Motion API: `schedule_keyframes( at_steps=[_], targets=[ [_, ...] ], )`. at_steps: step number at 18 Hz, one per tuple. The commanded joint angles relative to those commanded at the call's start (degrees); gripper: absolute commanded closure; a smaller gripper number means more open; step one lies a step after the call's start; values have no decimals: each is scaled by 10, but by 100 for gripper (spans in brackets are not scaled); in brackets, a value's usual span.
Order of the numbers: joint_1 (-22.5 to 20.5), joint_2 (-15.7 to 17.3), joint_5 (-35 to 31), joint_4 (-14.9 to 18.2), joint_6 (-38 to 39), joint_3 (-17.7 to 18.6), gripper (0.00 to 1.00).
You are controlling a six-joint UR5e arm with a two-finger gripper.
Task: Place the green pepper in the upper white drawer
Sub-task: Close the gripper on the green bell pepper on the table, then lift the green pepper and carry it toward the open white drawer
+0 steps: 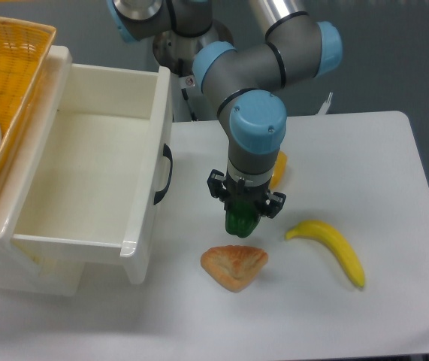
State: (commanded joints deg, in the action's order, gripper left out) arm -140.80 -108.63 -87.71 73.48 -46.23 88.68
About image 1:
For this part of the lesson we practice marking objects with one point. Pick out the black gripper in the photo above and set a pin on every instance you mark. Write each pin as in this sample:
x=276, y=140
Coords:
x=231, y=192

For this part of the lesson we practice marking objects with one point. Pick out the green bell pepper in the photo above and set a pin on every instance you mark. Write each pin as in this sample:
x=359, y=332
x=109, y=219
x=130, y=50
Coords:
x=241, y=219

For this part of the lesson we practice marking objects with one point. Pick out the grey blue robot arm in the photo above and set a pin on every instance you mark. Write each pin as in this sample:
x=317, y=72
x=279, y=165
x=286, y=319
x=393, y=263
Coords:
x=240, y=85

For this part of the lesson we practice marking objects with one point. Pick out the open upper white drawer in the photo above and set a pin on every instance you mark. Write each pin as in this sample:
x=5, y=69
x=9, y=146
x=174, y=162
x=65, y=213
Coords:
x=91, y=198

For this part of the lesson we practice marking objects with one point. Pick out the triangular pastry bread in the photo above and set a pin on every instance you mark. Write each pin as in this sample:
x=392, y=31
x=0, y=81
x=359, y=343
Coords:
x=234, y=267

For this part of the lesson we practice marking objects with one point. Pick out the yellow banana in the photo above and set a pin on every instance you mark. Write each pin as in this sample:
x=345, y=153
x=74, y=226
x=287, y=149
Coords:
x=332, y=239

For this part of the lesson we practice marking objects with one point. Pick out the yellow plastic basket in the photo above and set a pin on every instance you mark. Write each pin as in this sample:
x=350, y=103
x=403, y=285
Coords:
x=24, y=46

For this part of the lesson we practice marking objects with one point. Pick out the black drawer handle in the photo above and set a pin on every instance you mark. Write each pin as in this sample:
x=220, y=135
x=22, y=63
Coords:
x=166, y=174

